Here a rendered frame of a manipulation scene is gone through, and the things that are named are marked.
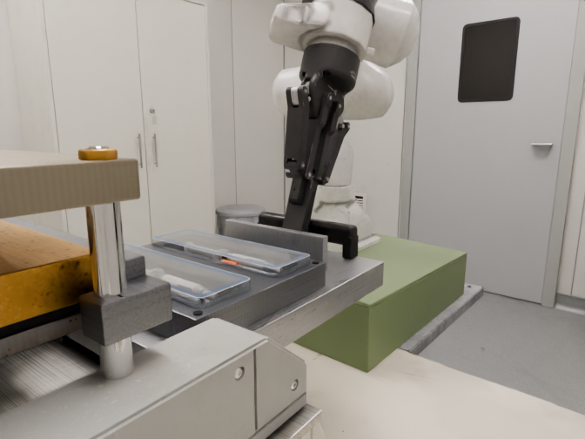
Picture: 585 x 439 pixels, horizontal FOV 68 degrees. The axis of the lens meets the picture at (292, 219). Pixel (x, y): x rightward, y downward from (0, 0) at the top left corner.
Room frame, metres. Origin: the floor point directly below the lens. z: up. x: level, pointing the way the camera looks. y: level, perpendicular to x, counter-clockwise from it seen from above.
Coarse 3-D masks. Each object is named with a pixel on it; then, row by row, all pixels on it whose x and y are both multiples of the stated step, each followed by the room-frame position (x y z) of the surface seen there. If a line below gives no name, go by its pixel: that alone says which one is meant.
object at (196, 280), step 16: (160, 256) 0.40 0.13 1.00; (160, 272) 0.35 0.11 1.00; (176, 272) 0.35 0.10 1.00; (192, 272) 0.35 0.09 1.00; (208, 272) 0.35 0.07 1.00; (224, 272) 0.35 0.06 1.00; (176, 288) 0.31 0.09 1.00; (192, 288) 0.31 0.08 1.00; (208, 288) 0.31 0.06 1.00; (224, 288) 0.31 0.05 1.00
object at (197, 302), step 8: (248, 280) 0.33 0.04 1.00; (232, 288) 0.32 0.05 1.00; (240, 288) 0.32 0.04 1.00; (248, 288) 0.33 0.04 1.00; (176, 296) 0.31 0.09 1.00; (184, 296) 0.30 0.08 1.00; (192, 296) 0.30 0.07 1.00; (208, 296) 0.30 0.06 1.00; (216, 296) 0.30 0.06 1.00; (224, 296) 0.31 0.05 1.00; (232, 296) 0.32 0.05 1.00; (192, 304) 0.30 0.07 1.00; (200, 304) 0.29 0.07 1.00; (208, 304) 0.30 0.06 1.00
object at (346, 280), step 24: (264, 240) 0.50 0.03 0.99; (288, 240) 0.48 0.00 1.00; (312, 240) 0.46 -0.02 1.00; (336, 264) 0.48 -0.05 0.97; (360, 264) 0.48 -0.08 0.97; (336, 288) 0.41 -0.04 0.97; (360, 288) 0.45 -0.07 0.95; (288, 312) 0.35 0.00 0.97; (312, 312) 0.37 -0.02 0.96; (336, 312) 0.41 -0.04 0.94; (72, 336) 0.35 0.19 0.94; (144, 336) 0.30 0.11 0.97; (288, 336) 0.34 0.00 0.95
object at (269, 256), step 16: (176, 240) 0.46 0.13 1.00; (192, 240) 0.46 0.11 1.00; (208, 240) 0.46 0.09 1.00; (224, 240) 0.46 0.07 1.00; (240, 240) 0.46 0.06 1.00; (240, 256) 0.40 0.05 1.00; (256, 256) 0.40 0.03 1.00; (272, 256) 0.40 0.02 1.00; (288, 256) 0.40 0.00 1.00; (304, 256) 0.40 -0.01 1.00
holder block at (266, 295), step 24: (216, 264) 0.40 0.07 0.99; (312, 264) 0.40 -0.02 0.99; (264, 288) 0.34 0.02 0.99; (288, 288) 0.36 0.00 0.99; (312, 288) 0.39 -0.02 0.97; (192, 312) 0.29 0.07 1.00; (216, 312) 0.29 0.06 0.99; (240, 312) 0.31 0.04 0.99; (264, 312) 0.33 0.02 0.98; (168, 336) 0.30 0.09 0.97
